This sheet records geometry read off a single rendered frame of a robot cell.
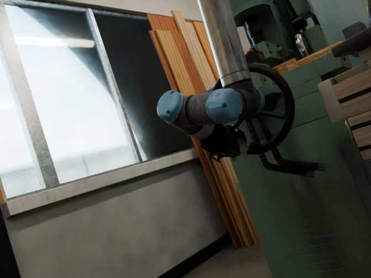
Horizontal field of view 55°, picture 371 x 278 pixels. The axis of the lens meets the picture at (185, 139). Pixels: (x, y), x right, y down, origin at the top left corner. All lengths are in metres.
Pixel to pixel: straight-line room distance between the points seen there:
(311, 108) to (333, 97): 0.46
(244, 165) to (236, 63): 0.57
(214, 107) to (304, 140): 0.57
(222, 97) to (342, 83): 0.24
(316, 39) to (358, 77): 0.84
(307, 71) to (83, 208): 1.56
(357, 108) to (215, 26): 0.38
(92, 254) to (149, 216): 0.51
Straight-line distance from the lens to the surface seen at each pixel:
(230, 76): 0.89
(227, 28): 0.91
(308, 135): 1.27
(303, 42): 1.56
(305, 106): 1.27
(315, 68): 1.26
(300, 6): 1.66
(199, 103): 0.79
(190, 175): 2.92
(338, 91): 0.79
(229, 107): 0.76
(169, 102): 0.82
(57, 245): 2.18
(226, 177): 2.80
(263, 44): 1.45
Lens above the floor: 0.69
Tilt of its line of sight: 5 degrees up
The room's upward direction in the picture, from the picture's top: 19 degrees counter-clockwise
